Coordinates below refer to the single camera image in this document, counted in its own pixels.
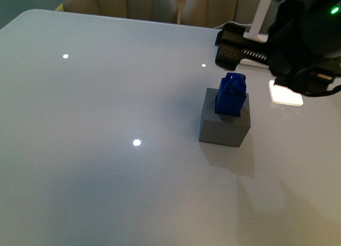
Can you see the beige left chair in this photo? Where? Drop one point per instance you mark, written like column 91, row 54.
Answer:
column 151, row 10

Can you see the beige chair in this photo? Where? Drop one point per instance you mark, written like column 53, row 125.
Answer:
column 213, row 13
column 151, row 10

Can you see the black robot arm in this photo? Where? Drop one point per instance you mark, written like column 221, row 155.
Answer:
column 302, row 50

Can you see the white desk lamp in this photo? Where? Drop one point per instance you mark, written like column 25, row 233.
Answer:
column 258, row 20

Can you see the gray square base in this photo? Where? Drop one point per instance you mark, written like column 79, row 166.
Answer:
column 223, row 129

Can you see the beige right chair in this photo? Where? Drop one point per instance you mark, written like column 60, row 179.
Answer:
column 213, row 13

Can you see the blue plastic part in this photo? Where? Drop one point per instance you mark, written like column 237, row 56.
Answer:
column 231, row 94

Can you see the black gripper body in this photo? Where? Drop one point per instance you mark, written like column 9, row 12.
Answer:
column 233, row 47

